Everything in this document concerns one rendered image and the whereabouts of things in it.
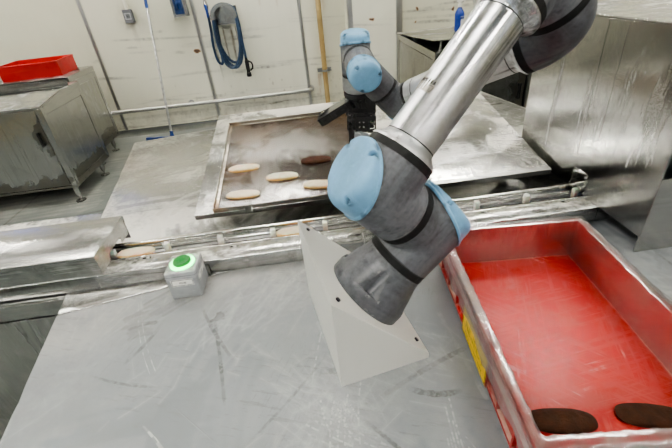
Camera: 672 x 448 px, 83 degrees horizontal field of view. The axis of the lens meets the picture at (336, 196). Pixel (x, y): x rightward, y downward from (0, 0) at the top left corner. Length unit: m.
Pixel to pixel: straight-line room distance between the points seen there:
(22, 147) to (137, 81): 1.69
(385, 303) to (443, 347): 0.18
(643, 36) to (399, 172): 0.67
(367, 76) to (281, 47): 3.74
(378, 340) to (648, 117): 0.73
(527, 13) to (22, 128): 3.41
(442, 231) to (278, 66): 4.12
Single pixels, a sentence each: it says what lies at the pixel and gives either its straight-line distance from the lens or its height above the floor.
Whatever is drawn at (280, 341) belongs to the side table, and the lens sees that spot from 0.82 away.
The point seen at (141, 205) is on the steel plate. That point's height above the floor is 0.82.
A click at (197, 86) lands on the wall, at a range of 4.81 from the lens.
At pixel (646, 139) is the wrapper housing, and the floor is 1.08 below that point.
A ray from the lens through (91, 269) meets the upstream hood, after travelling 1.10.
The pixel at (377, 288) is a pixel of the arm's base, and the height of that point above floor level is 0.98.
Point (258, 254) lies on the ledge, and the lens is 0.97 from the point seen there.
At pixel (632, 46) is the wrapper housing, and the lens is 1.09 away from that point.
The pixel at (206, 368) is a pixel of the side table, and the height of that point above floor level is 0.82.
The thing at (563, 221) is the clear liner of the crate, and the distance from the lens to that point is 0.99.
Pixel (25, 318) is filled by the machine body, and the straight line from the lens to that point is 1.28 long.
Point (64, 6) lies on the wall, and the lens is 5.10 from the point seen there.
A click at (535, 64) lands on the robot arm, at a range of 0.81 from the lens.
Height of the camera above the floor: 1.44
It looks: 30 degrees down
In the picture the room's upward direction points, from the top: 6 degrees counter-clockwise
